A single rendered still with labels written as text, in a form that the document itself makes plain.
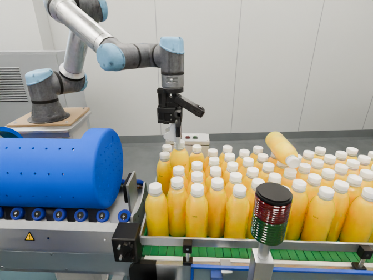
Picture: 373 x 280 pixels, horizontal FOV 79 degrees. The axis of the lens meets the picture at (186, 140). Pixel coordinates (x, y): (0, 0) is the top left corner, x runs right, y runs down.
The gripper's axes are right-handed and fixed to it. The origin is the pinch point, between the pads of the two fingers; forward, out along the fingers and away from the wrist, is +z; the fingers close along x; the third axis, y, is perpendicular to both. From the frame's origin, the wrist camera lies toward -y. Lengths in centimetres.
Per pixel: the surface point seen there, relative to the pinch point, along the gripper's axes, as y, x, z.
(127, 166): 83, -187, 118
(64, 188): 33.8, 19.6, 7.3
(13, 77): 157, -126, -5
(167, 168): 4.7, -0.8, 11.1
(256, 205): -16.9, 42.3, -6.5
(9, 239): 59, 18, 30
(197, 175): -6.7, 12.4, 6.1
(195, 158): -5.8, -8.2, 10.3
